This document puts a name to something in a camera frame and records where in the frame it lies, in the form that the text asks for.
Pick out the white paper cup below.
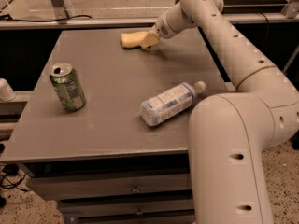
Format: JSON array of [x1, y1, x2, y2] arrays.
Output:
[[0, 78, 16, 102]]

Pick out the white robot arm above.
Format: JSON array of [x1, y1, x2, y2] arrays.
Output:
[[140, 0, 299, 224]]

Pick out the metal frame rail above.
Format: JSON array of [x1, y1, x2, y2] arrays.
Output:
[[0, 13, 299, 30]]

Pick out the clear plastic water bottle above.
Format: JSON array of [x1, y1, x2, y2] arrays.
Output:
[[140, 81, 206, 127]]

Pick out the top drawer knob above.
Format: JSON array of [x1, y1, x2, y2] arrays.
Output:
[[132, 186, 140, 194]]

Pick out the yellow sponge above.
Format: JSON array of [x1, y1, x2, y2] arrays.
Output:
[[121, 31, 147, 49]]

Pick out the black cable on rail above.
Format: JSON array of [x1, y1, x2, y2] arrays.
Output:
[[0, 13, 93, 24]]

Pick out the black floor cables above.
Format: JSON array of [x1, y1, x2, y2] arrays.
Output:
[[0, 163, 32, 193]]

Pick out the grey drawer cabinet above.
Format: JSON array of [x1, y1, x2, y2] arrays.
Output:
[[1, 29, 225, 224]]

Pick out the drawer knob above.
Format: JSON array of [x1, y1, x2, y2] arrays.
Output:
[[132, 186, 140, 194], [135, 209, 144, 216]]

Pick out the green soda can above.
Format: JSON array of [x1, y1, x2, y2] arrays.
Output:
[[50, 63, 86, 112]]

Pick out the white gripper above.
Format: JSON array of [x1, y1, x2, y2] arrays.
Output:
[[139, 9, 180, 49]]

